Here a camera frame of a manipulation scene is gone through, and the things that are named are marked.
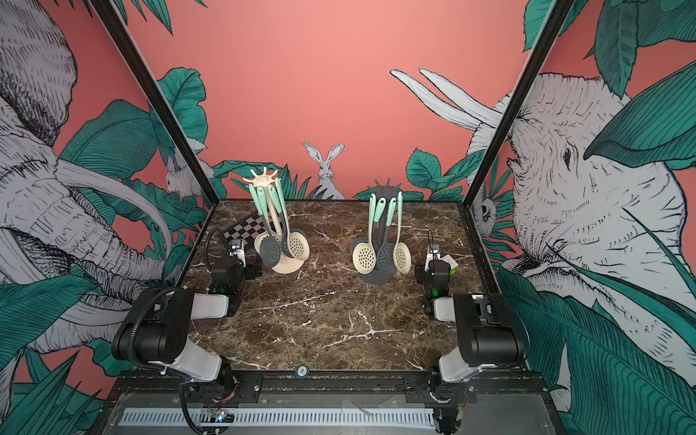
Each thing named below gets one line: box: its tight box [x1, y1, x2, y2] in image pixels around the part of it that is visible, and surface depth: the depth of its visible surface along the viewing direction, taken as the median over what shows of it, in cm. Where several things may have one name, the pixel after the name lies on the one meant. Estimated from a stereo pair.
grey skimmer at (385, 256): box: [376, 196, 397, 275], surface depth 87 cm
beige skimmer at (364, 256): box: [352, 193, 377, 275], surface depth 89 cm
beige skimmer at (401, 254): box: [392, 190, 413, 275], surface depth 89 cm
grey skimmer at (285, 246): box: [268, 184, 295, 260], surface depth 79 cm
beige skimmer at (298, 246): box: [274, 177, 311, 261], surface depth 90 cm
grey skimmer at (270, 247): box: [256, 185, 281, 269], surface depth 90 cm
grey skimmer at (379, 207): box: [349, 197, 387, 268], surface depth 72 cm
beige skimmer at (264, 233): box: [249, 183, 271, 257], surface depth 77 cm
